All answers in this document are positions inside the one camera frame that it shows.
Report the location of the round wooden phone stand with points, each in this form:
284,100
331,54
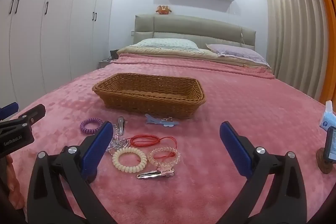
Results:
324,163

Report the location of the grey padded headboard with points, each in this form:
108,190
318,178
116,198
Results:
197,27

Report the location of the beige folded blanket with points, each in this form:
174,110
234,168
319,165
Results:
162,52

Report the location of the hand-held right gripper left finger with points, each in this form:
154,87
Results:
92,155

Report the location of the light purple pillow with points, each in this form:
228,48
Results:
236,52

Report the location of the plain silver hair clip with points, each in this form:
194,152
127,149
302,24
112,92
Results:
121,125

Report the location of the person's left hand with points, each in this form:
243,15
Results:
13,182

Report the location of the orange curtain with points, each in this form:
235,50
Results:
328,43

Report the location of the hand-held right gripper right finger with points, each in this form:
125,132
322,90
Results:
236,150

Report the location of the black device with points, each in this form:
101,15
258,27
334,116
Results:
114,54

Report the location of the pink fleece blanket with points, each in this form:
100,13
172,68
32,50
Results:
236,108

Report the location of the silver hair clip pink end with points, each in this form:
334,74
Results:
152,174

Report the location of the white wardrobe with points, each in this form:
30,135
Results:
65,16

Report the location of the orange plush toy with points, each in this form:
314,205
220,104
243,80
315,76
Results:
164,10

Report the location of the white nightstand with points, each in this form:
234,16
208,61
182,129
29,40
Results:
103,64

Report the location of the blue hair clip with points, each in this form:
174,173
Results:
155,120

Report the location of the blue white tissue pack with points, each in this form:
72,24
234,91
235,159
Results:
328,119

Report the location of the brown wicker basket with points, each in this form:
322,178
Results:
147,103

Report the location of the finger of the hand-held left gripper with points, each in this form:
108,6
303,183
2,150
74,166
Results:
32,112
9,109

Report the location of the white floral pillow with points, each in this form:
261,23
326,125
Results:
165,43

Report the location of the beige curtain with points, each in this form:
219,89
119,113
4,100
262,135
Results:
288,29

